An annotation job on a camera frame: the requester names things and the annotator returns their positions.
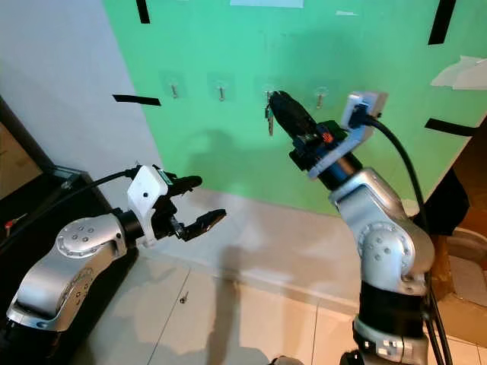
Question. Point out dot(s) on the short clear tape strip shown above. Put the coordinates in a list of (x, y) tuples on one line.
[(348, 12)]

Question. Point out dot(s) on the brown printed cardboard box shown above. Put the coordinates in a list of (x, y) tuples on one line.
[(7, 163)]

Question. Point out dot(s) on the clear adhesive wall hook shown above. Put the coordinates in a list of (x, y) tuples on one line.
[(265, 88), (322, 95), (173, 90), (221, 91)]

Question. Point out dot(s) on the red capped key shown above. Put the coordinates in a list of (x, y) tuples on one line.
[(11, 223)]

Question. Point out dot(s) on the black bulky object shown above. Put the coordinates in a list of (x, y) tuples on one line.
[(447, 201)]

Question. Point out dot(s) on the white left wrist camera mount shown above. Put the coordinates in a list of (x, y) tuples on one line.
[(146, 194)]

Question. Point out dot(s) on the small grey key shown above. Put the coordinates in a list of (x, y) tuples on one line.
[(184, 296)]

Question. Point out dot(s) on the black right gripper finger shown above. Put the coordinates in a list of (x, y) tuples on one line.
[(289, 124), (297, 106)]

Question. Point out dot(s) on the green wall sheet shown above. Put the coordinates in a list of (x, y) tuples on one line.
[(228, 160)]

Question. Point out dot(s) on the black tape strip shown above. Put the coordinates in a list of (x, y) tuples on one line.
[(442, 21), (137, 99), (143, 11), (449, 127)]

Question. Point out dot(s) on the grey robot foot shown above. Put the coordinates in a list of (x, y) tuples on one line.
[(285, 361)]

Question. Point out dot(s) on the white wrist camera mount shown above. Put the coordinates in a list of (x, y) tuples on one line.
[(146, 194), (369, 106)]

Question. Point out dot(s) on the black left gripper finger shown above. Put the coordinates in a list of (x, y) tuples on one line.
[(189, 182), (205, 224)]

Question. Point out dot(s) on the brown open carton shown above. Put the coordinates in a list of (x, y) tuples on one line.
[(464, 304)]

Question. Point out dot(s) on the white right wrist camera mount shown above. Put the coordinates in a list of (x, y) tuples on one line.
[(369, 106)]

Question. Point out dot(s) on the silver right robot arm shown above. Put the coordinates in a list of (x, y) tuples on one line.
[(388, 243)]

